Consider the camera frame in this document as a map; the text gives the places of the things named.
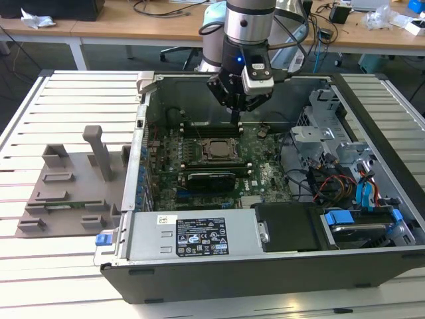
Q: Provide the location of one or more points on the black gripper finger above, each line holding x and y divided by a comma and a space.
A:
254, 103
220, 93

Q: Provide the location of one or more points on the silver CPU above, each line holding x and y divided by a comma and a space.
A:
221, 149

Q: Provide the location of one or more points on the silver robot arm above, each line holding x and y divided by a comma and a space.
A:
249, 26

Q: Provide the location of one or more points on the CPU socket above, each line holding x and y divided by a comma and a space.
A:
202, 156

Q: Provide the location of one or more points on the coin cell battery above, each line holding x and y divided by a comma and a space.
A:
262, 133

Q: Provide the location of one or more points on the black chair base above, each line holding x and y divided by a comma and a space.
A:
176, 50

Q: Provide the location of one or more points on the white power strip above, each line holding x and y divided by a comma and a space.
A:
298, 63

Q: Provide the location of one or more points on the green motherboard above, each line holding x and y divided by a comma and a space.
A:
265, 166

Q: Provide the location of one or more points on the metal drive cage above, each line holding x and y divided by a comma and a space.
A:
310, 133

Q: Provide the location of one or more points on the grey case latch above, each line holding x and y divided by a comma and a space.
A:
146, 83

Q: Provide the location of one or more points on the black graphics card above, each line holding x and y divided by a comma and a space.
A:
210, 182

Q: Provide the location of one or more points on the black chair caster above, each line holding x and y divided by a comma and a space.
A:
338, 62

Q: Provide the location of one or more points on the black speaker box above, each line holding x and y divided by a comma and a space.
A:
308, 6

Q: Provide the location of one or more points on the small silver heatsink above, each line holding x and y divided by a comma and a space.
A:
250, 201

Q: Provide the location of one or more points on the black power adapter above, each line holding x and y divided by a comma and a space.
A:
326, 35

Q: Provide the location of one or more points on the blue expansion slot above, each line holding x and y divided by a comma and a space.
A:
182, 193

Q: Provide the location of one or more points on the small black box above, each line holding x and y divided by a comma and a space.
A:
339, 14

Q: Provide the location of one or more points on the teal box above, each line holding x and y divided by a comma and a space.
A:
370, 63

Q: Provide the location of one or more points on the black plastic shroud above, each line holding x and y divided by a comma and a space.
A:
285, 227

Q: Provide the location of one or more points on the wooden desk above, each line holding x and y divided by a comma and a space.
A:
66, 28
365, 38

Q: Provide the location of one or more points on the blue disk carrier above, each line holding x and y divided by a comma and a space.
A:
338, 219

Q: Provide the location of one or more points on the silver laptop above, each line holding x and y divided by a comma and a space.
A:
368, 4

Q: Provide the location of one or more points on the clear plastic bags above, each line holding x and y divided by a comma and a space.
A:
378, 18

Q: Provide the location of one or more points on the grey power supply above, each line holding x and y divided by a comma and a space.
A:
146, 232

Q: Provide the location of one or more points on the silver hard disk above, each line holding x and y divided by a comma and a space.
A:
360, 234

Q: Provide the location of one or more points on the brown parts rack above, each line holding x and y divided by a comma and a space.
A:
83, 192

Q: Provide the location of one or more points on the black monitor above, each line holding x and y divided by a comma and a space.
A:
66, 8

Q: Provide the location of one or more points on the black PC case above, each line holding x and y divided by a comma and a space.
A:
265, 279

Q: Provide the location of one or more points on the blue box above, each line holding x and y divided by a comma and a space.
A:
416, 6

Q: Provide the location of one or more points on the crumpled white paper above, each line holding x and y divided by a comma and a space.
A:
36, 20

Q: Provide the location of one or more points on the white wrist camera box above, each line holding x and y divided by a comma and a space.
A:
257, 86

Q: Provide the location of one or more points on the metal drive bracket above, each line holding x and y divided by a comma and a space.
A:
353, 151

